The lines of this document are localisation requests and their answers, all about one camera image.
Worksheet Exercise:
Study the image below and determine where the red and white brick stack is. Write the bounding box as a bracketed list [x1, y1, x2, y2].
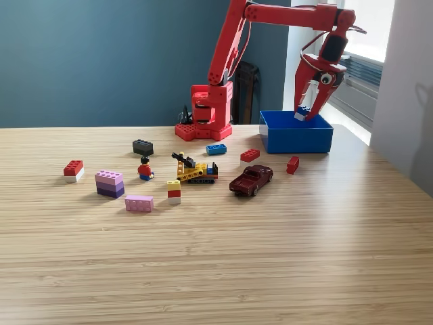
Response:
[63, 159, 85, 183]
[240, 148, 261, 167]

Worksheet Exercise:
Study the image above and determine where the black building brick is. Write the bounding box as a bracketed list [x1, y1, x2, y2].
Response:
[132, 138, 154, 157]

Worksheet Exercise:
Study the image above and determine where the small yellow toy digger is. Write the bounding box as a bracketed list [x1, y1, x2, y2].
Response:
[170, 151, 219, 186]

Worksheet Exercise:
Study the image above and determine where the dark red toy car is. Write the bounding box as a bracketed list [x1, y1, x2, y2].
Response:
[229, 165, 274, 198]

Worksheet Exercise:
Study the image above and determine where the black chair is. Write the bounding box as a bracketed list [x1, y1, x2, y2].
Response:
[233, 60, 261, 125]

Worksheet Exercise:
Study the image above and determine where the yellow red white brick stack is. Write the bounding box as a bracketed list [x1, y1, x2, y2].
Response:
[166, 179, 182, 205]

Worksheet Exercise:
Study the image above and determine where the pink building brick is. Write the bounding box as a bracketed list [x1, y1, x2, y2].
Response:
[124, 194, 155, 213]

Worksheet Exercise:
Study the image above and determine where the toy figure red shirt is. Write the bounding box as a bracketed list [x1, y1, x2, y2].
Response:
[137, 155, 156, 182]

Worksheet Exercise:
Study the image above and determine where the pink and purple brick stack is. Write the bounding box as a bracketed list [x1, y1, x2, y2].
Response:
[94, 169, 125, 199]

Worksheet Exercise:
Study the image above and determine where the blue plastic bin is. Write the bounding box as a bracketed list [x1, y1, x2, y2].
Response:
[259, 110, 335, 154]

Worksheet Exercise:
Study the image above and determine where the blue and white brick stack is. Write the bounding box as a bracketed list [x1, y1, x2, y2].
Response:
[294, 105, 313, 122]

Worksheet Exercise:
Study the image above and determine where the grey window vent grille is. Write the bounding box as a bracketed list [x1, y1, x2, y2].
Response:
[338, 53, 383, 91]

